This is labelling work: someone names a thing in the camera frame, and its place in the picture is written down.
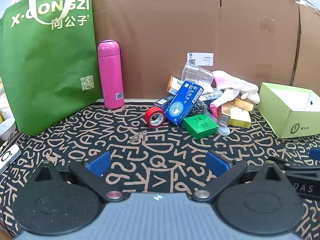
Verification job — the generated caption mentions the blue medicine box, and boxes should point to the blue medicine box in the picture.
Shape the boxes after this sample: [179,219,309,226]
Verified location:
[165,80,204,127]

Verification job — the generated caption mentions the orange white box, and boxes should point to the orange white box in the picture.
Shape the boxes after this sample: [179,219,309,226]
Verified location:
[167,76,185,95]

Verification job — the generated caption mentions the clear plastic cup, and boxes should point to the clear plastic cup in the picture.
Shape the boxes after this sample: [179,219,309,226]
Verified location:
[182,62,214,89]

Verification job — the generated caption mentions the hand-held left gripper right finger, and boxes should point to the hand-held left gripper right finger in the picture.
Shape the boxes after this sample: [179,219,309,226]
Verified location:
[192,150,292,202]

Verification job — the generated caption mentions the clear plastic lid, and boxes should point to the clear plastic lid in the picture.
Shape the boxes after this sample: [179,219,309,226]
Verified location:
[205,112,230,136]

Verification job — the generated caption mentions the large cardboard box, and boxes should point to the large cardboard box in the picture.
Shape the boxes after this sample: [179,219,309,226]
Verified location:
[56,0,320,103]

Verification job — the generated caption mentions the pink thermos bottle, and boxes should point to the pink thermos bottle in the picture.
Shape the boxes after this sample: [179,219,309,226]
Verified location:
[97,40,125,109]

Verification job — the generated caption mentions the white bowl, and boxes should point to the white bowl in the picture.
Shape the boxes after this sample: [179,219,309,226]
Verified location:
[0,117,17,140]

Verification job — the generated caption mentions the white flat device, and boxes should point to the white flat device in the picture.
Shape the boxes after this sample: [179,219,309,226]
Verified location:
[0,144,22,174]

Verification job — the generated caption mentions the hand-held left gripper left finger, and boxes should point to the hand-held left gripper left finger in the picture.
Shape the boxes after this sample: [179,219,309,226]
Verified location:
[30,151,125,203]

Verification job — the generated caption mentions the black letter print mat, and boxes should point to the black letter print mat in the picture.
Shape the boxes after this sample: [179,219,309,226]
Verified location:
[0,102,320,240]

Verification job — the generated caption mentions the steel wool scrubber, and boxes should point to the steel wool scrubber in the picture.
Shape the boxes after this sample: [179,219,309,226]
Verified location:
[192,100,208,117]

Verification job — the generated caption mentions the green tote bag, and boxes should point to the green tote bag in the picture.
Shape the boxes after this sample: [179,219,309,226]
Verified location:
[0,0,102,136]

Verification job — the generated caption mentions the gold orange box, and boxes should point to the gold orange box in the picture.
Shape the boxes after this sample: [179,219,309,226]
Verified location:
[217,102,234,127]

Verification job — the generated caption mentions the clear plastic packet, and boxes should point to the clear plastic packet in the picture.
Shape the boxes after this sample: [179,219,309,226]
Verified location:
[200,88,223,103]

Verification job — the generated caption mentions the white shipping label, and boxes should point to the white shipping label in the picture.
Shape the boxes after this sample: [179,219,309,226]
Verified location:
[187,52,214,67]

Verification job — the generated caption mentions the light green box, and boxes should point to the light green box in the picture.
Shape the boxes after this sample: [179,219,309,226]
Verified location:
[257,82,320,139]

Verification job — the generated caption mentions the pink white glove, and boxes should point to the pink white glove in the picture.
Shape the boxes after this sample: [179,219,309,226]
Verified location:
[209,90,242,118]
[212,70,259,104]

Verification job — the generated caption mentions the small black blue box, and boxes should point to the small black blue box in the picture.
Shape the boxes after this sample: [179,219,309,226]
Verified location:
[153,94,175,111]

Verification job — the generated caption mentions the brown gold box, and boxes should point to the brown gold box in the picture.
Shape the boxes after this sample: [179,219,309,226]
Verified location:
[234,95,256,112]

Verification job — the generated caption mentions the red tape roll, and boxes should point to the red tape roll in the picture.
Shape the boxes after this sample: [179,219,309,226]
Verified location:
[144,107,166,128]

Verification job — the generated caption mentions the yellow medicine box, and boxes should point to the yellow medicine box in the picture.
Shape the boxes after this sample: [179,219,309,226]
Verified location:
[226,106,252,128]

